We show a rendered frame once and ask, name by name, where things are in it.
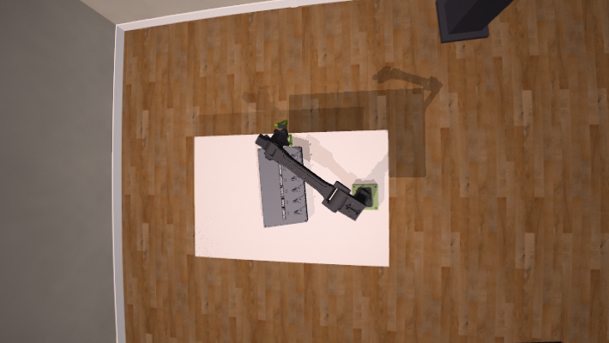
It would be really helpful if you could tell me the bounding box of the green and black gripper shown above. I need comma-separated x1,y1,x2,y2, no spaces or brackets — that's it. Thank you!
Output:
274,120,292,147

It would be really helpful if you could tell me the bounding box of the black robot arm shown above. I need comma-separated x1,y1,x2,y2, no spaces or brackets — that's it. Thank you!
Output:
255,133,372,221

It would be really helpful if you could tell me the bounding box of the grey switch panel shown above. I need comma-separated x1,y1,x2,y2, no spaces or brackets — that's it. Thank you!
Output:
257,147,308,228

